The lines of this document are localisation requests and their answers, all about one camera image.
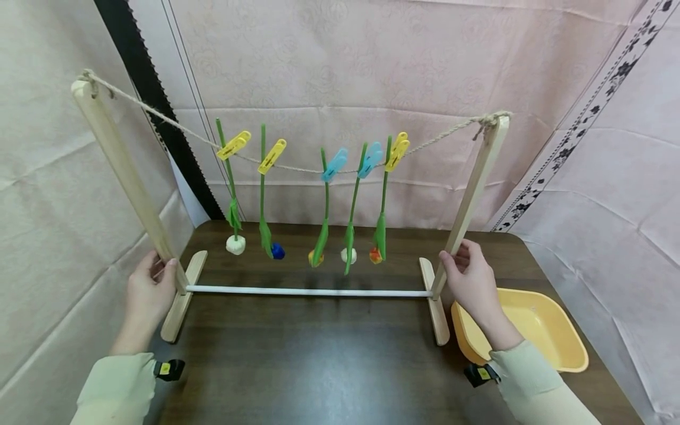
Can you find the person's right hand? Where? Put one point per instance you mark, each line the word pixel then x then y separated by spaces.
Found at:
pixel 475 289

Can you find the person's left hand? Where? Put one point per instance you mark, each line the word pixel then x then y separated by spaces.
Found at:
pixel 143 298

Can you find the person's left thumb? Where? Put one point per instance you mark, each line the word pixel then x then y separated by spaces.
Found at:
pixel 171 273

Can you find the person's left fingers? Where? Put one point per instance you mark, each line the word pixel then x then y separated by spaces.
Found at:
pixel 157 264

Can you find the person's right thumb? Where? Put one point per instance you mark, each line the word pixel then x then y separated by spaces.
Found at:
pixel 447 268

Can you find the person's right fingers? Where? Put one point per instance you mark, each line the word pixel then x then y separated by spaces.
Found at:
pixel 463 251

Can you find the wooden rack frame white rod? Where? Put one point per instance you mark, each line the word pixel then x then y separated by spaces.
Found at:
pixel 122 165

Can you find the person's right forearm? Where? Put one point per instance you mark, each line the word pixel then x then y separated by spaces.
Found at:
pixel 536 383

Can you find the person's left forearm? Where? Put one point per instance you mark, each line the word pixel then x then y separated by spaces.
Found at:
pixel 119 378

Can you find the artificial flower orange red bloom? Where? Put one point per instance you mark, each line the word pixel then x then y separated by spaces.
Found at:
pixel 384 195

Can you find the artificial flower white bloom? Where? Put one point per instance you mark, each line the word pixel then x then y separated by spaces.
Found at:
pixel 229 171
pixel 354 200

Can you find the yellow plastic basin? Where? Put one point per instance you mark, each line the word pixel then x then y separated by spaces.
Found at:
pixel 547 330

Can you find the yellow clothespin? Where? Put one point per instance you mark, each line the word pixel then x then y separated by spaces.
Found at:
pixel 234 145
pixel 272 156
pixel 397 151

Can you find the artificial flower blue bloom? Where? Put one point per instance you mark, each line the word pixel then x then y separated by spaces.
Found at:
pixel 262 195

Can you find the blue clothespin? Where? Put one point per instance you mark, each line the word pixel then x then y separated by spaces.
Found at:
pixel 370 159
pixel 334 165

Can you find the artificial flower yellow orange bloom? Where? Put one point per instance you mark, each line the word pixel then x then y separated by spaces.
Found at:
pixel 325 206

